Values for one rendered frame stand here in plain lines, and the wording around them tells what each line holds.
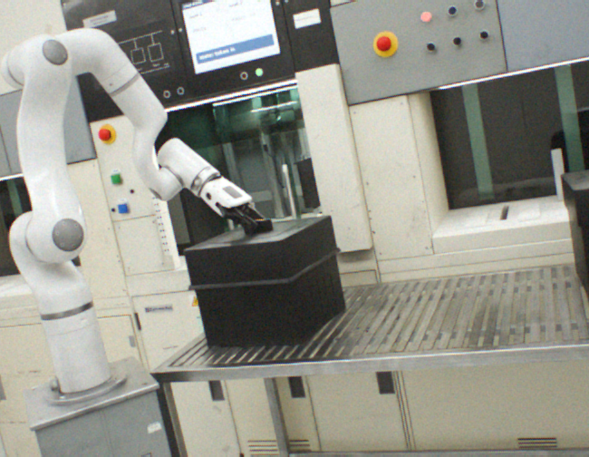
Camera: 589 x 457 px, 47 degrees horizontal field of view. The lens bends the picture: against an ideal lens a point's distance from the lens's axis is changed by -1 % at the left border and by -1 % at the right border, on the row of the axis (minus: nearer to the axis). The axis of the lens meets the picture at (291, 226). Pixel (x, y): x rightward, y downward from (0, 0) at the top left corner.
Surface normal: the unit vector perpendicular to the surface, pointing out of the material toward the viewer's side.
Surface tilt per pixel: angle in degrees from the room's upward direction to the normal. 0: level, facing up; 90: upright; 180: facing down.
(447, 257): 90
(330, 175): 90
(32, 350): 90
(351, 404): 90
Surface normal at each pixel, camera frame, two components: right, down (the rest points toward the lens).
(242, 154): -0.33, 0.20
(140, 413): 0.41, 0.05
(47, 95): 0.58, 0.57
